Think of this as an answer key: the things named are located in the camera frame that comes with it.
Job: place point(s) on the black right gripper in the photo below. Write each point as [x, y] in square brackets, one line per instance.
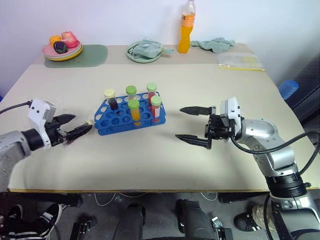
[217, 128]

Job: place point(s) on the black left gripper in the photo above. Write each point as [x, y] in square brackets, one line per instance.
[55, 133]

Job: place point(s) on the cream-capped test tube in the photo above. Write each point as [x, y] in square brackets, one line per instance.
[89, 122]

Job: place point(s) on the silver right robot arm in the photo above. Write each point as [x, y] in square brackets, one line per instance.
[262, 131]

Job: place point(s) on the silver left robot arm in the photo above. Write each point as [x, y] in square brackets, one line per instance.
[12, 145]

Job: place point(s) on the blue test tube rack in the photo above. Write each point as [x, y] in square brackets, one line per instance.
[112, 122]

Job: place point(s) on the green-capped test tube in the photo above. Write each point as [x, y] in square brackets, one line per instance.
[131, 90]

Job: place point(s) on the green-capped white-labelled red tube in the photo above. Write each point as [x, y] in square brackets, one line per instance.
[156, 107]

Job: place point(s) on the cream-capped dark liquid tube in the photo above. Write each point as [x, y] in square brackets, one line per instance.
[111, 98]

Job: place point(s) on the green-capped red liquid tube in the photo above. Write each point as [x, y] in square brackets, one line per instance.
[151, 88]

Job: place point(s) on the green-capped orange liquid tube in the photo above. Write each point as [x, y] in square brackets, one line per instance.
[135, 110]

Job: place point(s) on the stacked plates with toy fruit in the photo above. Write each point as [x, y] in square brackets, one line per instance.
[72, 56]

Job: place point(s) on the green placemat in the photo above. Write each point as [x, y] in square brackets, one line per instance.
[92, 56]

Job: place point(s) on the pink plate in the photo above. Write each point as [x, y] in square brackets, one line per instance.
[48, 51]

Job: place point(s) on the clear plastic zip bag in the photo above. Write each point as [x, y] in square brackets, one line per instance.
[240, 62]

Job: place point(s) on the black table crossbar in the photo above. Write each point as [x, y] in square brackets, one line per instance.
[50, 198]

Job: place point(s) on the dark purple toy fruit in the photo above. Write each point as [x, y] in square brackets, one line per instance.
[60, 47]

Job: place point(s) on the green cloth towel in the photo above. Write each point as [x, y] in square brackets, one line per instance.
[217, 44]

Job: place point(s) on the pink toy fruit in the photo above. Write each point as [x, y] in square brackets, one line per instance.
[69, 39]

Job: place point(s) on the light green plate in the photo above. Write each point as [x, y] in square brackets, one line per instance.
[140, 59]

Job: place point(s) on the orange toy fruit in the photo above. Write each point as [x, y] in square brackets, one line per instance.
[54, 39]

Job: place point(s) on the orange drink plastic bottle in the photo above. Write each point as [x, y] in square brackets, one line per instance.
[185, 37]

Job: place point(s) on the dark rounded shape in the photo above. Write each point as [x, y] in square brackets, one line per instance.
[195, 220]
[131, 222]

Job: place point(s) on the black white-striped shoe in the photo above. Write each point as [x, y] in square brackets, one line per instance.
[37, 225]

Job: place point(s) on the black and tan shoe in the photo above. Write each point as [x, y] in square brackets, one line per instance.
[250, 220]

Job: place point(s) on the black carbon-pattern case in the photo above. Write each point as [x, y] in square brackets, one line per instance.
[307, 85]

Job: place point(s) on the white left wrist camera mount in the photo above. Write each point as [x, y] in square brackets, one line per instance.
[38, 112]

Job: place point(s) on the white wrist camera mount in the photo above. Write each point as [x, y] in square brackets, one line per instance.
[38, 112]
[231, 108]

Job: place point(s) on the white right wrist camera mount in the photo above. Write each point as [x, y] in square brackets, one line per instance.
[231, 108]

